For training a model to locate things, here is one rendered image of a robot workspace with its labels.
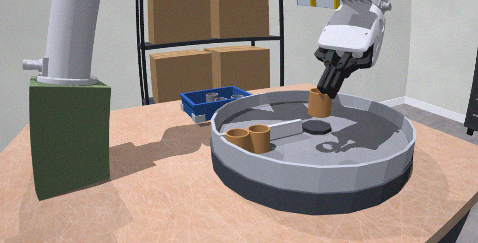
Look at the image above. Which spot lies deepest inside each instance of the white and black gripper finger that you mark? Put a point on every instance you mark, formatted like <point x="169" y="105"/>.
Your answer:
<point x="346" y="65"/>
<point x="330" y="59"/>

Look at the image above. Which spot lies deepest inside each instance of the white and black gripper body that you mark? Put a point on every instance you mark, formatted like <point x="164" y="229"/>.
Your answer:
<point x="354" y="27"/>

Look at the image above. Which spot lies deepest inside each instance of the blue open-top crate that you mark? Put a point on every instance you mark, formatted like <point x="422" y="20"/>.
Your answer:
<point x="195" y="102"/>

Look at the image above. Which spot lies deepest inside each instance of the grey round turntable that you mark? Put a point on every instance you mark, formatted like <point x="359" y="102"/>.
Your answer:
<point x="357" y="158"/>

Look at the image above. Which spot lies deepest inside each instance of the bronze bushing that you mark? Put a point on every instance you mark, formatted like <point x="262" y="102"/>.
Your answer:
<point x="259" y="138"/>
<point x="319" y="105"/>
<point x="239" y="137"/>

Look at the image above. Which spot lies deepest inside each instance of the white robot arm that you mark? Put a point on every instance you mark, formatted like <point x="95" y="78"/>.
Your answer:
<point x="69" y="45"/>

